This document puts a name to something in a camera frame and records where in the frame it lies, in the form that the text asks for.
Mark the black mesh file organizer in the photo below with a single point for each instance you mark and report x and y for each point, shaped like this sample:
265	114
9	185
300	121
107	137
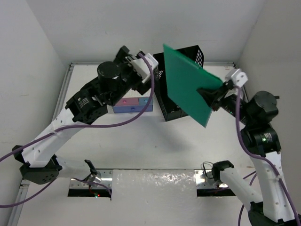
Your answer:
170	110

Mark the blue pulled-out drawer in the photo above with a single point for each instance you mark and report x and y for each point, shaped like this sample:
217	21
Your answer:
144	100

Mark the white drawer organizer box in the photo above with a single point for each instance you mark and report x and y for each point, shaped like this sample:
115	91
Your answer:
130	105

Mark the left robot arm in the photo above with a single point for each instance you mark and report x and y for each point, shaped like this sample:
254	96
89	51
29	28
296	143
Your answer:
40	164

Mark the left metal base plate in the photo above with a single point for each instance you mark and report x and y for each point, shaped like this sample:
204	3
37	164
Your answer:
103	177

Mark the green notebook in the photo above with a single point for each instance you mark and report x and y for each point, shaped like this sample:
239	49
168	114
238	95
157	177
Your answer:
184	75

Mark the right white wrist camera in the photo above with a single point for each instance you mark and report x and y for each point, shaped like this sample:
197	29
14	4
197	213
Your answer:
236	78

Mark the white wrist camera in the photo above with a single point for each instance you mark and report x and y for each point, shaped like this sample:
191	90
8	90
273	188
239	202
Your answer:
141	67
236	78

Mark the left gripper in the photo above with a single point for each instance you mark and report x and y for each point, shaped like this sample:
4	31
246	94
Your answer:
123	59

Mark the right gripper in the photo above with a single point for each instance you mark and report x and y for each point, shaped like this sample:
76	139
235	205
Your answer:
211	96

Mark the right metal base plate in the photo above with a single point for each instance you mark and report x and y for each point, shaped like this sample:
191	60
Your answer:
203	178

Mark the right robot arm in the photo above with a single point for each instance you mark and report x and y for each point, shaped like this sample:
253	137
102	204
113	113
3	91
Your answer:
273	206

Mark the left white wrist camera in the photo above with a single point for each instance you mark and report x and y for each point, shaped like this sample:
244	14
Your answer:
141	67

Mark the metal base plate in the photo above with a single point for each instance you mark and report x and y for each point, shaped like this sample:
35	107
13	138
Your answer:
203	178
103	177

